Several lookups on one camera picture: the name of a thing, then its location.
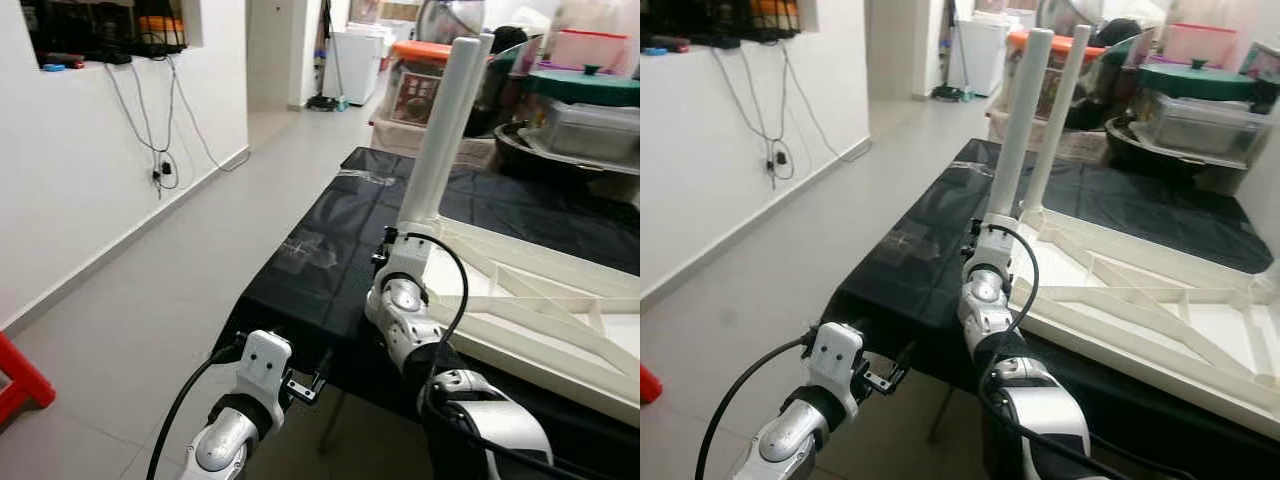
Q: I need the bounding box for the clear tape patch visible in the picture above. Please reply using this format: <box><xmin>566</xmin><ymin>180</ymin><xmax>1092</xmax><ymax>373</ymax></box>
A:
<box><xmin>885</xmin><ymin>228</ymin><xmax>946</xmax><ymax>263</ymax></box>
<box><xmin>280</xmin><ymin>232</ymin><xmax>341</xmax><ymax>271</ymax></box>
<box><xmin>335</xmin><ymin>170</ymin><xmax>401</xmax><ymax>189</ymax></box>

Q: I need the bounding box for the silver metal pot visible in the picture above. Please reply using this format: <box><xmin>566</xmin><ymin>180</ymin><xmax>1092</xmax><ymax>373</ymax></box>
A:
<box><xmin>1035</xmin><ymin>0</ymin><xmax>1101</xmax><ymax>36</ymax></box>
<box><xmin>415</xmin><ymin>0</ymin><xmax>486</xmax><ymax>46</ymax></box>

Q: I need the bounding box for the white appliance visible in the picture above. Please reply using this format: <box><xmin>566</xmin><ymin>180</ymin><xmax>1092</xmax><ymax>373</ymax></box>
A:
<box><xmin>948</xmin><ymin>15</ymin><xmax>1011</xmax><ymax>96</ymax></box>
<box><xmin>322</xmin><ymin>25</ymin><xmax>386</xmax><ymax>106</ymax></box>

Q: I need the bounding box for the black head mop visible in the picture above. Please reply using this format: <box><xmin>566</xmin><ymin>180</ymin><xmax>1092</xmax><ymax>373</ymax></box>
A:
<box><xmin>930</xmin><ymin>0</ymin><xmax>976</xmax><ymax>101</ymax></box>
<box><xmin>305</xmin><ymin>0</ymin><xmax>351</xmax><ymax>111</ymax></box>

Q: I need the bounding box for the orange lid storage box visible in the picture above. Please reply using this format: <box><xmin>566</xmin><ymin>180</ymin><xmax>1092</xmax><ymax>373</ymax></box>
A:
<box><xmin>385</xmin><ymin>40</ymin><xmax>456</xmax><ymax>126</ymax></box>
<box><xmin>1000</xmin><ymin>30</ymin><xmax>1111</xmax><ymax>111</ymax></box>

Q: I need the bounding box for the black round bowl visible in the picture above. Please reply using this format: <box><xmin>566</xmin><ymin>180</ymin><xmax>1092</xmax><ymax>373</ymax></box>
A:
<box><xmin>1105</xmin><ymin>115</ymin><xmax>1251</xmax><ymax>181</ymax></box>
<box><xmin>495</xmin><ymin>120</ymin><xmax>641</xmax><ymax>181</ymax></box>

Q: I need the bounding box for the colourful printed carton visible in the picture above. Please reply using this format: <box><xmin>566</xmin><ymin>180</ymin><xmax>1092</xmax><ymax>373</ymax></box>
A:
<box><xmin>1240</xmin><ymin>42</ymin><xmax>1280</xmax><ymax>111</ymax></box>

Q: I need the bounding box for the grey metal table frame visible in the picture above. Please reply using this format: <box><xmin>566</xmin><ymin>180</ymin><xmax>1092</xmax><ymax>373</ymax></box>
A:
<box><xmin>925</xmin><ymin>385</ymin><xmax>956</xmax><ymax>446</ymax></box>
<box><xmin>318</xmin><ymin>390</ymin><xmax>346</xmax><ymax>456</ymax></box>

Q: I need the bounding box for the white plastic children table top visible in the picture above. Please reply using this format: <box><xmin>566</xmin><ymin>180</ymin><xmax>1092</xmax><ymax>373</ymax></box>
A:
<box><xmin>1005</xmin><ymin>205</ymin><xmax>1280</xmax><ymax>441</ymax></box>
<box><xmin>395</xmin><ymin>215</ymin><xmax>641</xmax><ymax>426</ymax></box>

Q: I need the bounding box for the black wire rack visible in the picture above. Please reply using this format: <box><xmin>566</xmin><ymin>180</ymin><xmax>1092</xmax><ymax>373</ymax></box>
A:
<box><xmin>20</xmin><ymin>0</ymin><xmax>191</xmax><ymax>66</ymax></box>
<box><xmin>640</xmin><ymin>0</ymin><xmax>806</xmax><ymax>46</ymax></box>

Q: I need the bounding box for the black wall cable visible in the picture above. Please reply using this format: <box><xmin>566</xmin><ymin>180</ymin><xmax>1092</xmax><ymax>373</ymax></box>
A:
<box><xmin>100</xmin><ymin>55</ymin><xmax>251</xmax><ymax>196</ymax></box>
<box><xmin>710</xmin><ymin>45</ymin><xmax>871</xmax><ymax>191</ymax></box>

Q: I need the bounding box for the beige patterned box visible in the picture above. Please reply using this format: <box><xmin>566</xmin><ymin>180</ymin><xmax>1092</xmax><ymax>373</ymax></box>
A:
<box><xmin>985</xmin><ymin>100</ymin><xmax>1111</xmax><ymax>161</ymax></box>
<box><xmin>370</xmin><ymin>110</ymin><xmax>501</xmax><ymax>166</ymax></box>

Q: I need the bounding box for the black tablecloth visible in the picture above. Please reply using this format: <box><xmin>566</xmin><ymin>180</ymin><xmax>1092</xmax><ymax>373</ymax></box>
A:
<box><xmin>825</xmin><ymin>138</ymin><xmax>1280</xmax><ymax>480</ymax></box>
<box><xmin>215</xmin><ymin>148</ymin><xmax>641</xmax><ymax>480</ymax></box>

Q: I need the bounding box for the pink plastic box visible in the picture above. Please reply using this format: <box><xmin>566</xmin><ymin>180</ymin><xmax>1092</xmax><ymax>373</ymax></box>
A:
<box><xmin>1165</xmin><ymin>22</ymin><xmax>1241</xmax><ymax>69</ymax></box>
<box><xmin>550</xmin><ymin>28</ymin><xmax>631</xmax><ymax>71</ymax></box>

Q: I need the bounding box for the clear plastic storage box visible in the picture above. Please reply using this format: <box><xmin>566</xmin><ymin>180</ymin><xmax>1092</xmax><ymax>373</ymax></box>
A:
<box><xmin>540</xmin><ymin>100</ymin><xmax>641</xmax><ymax>166</ymax></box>
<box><xmin>1140</xmin><ymin>92</ymin><xmax>1276</xmax><ymax>166</ymax></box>

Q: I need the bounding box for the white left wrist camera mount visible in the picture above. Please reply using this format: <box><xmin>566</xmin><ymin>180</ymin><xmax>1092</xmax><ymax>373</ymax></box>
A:
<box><xmin>238</xmin><ymin>330</ymin><xmax>294</xmax><ymax>421</ymax></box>
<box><xmin>810</xmin><ymin>322</ymin><xmax>866</xmax><ymax>416</ymax></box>

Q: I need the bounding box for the green round lid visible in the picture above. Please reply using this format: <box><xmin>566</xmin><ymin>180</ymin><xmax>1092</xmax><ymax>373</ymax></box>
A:
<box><xmin>1138</xmin><ymin>60</ymin><xmax>1261</xmax><ymax>101</ymax></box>
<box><xmin>530</xmin><ymin>65</ymin><xmax>641</xmax><ymax>106</ymax></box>

